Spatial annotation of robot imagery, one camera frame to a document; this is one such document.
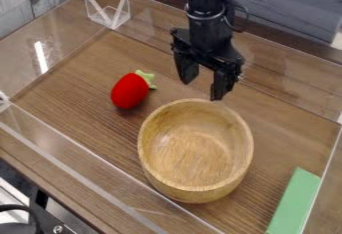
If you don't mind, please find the clear acrylic corner bracket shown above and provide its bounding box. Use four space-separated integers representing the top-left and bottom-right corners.
84 0 131 30

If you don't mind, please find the red plush strawberry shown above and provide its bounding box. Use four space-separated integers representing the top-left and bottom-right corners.
111 70 156 109

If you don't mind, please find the black metal table bracket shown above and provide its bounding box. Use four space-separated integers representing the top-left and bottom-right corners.
30 188 76 234

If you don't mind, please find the wooden bowl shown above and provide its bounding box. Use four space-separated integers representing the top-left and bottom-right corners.
138 98 254 204

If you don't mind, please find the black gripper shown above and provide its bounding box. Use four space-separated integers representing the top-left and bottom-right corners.
170 28 245 101

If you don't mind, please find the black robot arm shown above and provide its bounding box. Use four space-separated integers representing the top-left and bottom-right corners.
171 0 249 100

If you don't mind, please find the black cable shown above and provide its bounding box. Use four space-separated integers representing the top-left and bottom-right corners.
0 204 42 234

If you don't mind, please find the green rectangular block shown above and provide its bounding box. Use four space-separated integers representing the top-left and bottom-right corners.
265 168 321 234

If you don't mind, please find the clear acrylic front panel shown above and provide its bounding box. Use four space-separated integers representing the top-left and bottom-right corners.
0 95 223 234

